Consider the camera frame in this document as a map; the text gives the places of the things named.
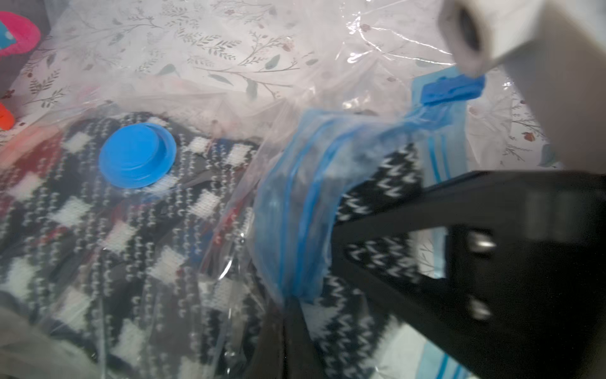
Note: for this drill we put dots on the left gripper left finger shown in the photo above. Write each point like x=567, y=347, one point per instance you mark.
x=268, y=359

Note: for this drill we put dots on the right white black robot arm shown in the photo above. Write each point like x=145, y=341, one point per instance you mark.
x=555, y=53

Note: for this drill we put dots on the blue round bag valve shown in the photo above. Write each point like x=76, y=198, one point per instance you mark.
x=137, y=155

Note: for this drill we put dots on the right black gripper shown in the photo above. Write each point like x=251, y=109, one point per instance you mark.
x=526, y=265

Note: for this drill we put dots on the red plush toy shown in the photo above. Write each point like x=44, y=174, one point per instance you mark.
x=7, y=120

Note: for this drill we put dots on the lower white pink plush toy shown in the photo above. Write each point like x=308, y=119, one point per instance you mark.
x=18, y=34

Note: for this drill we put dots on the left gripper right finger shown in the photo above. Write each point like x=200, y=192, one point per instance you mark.
x=301, y=359

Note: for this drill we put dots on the black white knit scarf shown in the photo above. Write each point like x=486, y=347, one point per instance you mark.
x=98, y=281

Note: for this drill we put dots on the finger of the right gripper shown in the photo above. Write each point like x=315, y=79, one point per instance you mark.
x=463, y=328
x=439, y=206

